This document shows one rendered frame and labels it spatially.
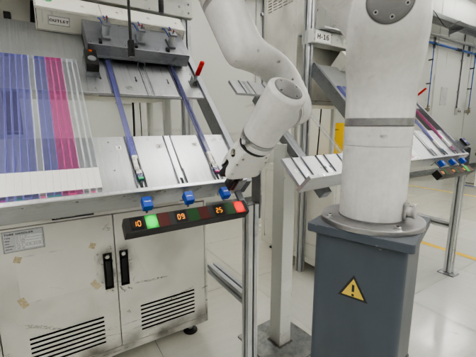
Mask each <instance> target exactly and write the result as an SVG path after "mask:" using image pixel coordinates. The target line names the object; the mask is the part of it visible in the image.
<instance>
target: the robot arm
mask: <svg viewBox="0 0 476 357"><path fill-rule="evenodd" d="M319 2H320V3H321V5H323V7H324V8H325V10H326V11H327V13H328V14H329V15H330V17H331V19H332V20H333V21H334V22H335V24H336V26H337V27H338V28H339V30H340V31H341V33H342V34H343V36H344V37H345V39H346V110H345V122H344V144H343V156H342V168H341V191H340V203H339V204H336V205H330V206H327V207H325V208H324V209H322V214H321V216H322V219H323V220H324V221H325V222H326V223H327V224H329V225H331V226H333V227H336V228H338V229H340V230H345V231H347V232H352V233H356V234H363V235H368V236H374V237H411V236H415V235H418V234H421V233H423V232H424V231H425V230H426V221H425V219H423V218H422V217H420V216H418V215H417V204H414V205H410V204H409V202H408V201H407V193H408V186H409V172H410V165H411V158H412V144H413V136H414V123H415V116H416V109H417V97H418V92H419V87H420V83H421V77H422V74H423V70H424V65H425V61H426V54H427V50H428V46H429V39H430V34H431V26H432V19H433V0H319ZM199 3H200V5H201V7H202V10H203V12H204V14H205V17H206V18H207V20H208V23H209V25H210V27H211V29H212V32H213V34H214V36H215V38H216V41H217V43H218V45H219V46H220V49H221V51H222V53H223V55H224V57H225V59H226V60H227V62H228V63H229V64H230V65H231V66H232V67H234V68H237V69H241V70H244V71H246V72H250V73H252V74H254V75H256V76H258V77H259V78H260V79H262V80H263V81H264V82H266V83H267V85H266V87H265V89H264V90H263V93H262V94H261V96H260V98H259V100H258V102H257V103H256V105H255V107H254V109H253V111H252V112H251V115H250V116H249V118H248V120H247V122H246V124H245V126H244V128H243V129H242V131H241V133H240V139H238V140H237V141H236V142H235V143H234V144H233V145H232V147H231V148H230V150H229V151H228V153H227V154H226V156H225V158H224V159H223V161H222V164H221V166H222V169H221V170H220V171H219V174H220V176H224V177H227V178H226V180H225V185H226V187H227V189H228V190H229V191H230V190H232V191H233V190H234V189H235V188H236V186H237V184H238V183H239V181H242V180H243V179H245V178H251V177H255V176H258V175H259V174H260V173H261V171H262V169H263V168H264V166H265V165H266V162H267V161H268V158H269V156H270V154H271V151H272V150H273V148H274V147H275V146H276V144H277V143H278V141H279V139H280V138H281V137H282V136H283V134H284V133H285V132H286V131H287V130H289V129H291V128H293V127H295V126H298V125H301V124H303V123H305V122H306V121H308V120H309V118H310V116H311V115H312V102H311V99H310V96H309V94H308V92H307V89H306V87H305V84H304V82H303V80H302V78H301V76H300V74H299V72H298V70H297V69H296V68H295V66H294V64H293V63H292V62H291V61H290V60H289V59H288V58H287V57H286V56H285V55H284V54H283V53H282V52H281V51H279V50H278V49H276V48H275V47H274V46H272V45H270V44H269V43H267V42H266V41H265V40H264V39H263V38H262V37H261V35H260V33H259V31H258V29H257V27H256V24H255V22H254V19H253V18H252V16H251V13H250V11H249V8H248V6H247V3H246V2H245V0H199Z"/></svg>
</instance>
